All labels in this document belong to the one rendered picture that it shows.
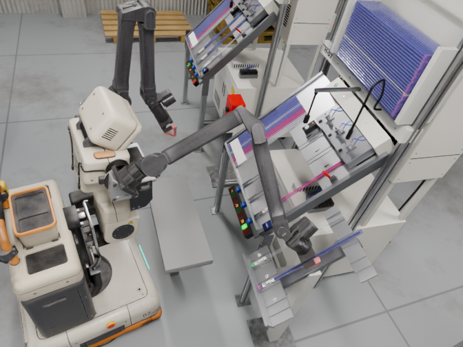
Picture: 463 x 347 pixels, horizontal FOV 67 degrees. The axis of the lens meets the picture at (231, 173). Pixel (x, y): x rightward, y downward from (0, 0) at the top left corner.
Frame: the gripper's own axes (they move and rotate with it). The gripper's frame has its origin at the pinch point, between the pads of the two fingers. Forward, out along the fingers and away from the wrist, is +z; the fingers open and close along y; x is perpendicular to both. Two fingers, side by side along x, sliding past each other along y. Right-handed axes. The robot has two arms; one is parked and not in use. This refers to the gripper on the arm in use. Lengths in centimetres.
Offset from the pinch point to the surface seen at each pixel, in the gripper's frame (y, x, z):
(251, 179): 60, 16, 13
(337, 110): 59, -42, 3
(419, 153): 27, -61, 23
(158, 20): 416, 66, 66
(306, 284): -3.9, 12.3, 18.0
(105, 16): 427, 116, 20
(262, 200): 44.2, 14.4, 12.5
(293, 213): 27.0, 2.1, 11.0
